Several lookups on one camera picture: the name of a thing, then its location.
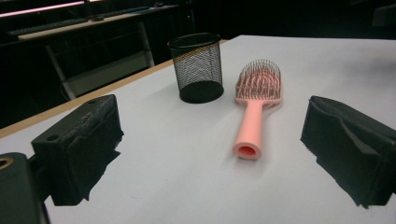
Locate black keyboard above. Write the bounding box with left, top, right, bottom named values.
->
left=7, top=17, right=90, bottom=36

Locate pink hairbrush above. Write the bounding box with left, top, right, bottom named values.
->
left=232, top=59, right=283, bottom=161

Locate black mesh pen cup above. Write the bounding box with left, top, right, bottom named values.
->
left=166, top=32, right=225, bottom=105

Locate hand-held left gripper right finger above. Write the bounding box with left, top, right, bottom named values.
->
left=300, top=95, right=396, bottom=209

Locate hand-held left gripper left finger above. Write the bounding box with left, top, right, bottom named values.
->
left=31, top=93, right=124, bottom=207

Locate pink light strip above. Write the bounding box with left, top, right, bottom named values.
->
left=0, top=0, right=106, bottom=19

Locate metal stand frame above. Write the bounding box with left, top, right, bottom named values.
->
left=17, top=4, right=180, bottom=101

